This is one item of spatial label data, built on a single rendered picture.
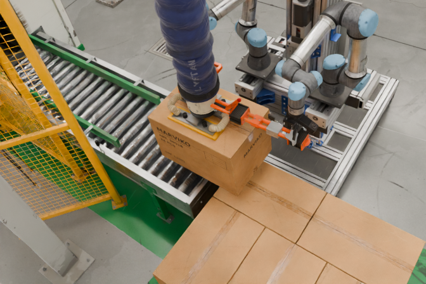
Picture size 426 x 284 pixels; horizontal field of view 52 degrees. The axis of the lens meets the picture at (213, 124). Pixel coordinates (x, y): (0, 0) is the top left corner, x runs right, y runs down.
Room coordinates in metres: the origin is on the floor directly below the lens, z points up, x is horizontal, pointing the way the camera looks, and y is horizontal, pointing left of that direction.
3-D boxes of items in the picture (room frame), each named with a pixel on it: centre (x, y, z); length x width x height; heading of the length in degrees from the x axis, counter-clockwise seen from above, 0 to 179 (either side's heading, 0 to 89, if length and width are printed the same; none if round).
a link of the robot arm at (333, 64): (1.71, -0.73, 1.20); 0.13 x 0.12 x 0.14; 37
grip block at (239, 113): (1.52, -0.15, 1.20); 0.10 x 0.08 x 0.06; 137
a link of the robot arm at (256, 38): (2.07, -0.37, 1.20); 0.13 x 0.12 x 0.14; 17
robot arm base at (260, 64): (2.06, -0.37, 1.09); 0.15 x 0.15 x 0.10
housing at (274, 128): (1.38, -0.31, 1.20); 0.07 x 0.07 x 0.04; 47
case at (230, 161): (1.69, 0.02, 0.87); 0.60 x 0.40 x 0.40; 46
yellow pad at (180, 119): (1.63, 0.10, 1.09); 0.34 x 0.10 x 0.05; 47
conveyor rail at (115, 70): (2.70, 0.61, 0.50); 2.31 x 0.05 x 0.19; 45
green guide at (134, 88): (2.91, 0.90, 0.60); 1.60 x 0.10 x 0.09; 45
